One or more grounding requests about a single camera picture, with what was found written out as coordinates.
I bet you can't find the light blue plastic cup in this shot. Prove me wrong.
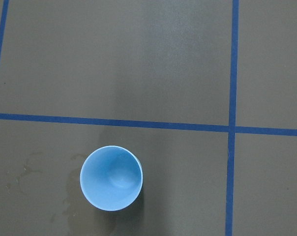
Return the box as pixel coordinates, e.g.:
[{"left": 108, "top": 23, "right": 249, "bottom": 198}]
[{"left": 80, "top": 146, "right": 144, "bottom": 211}]

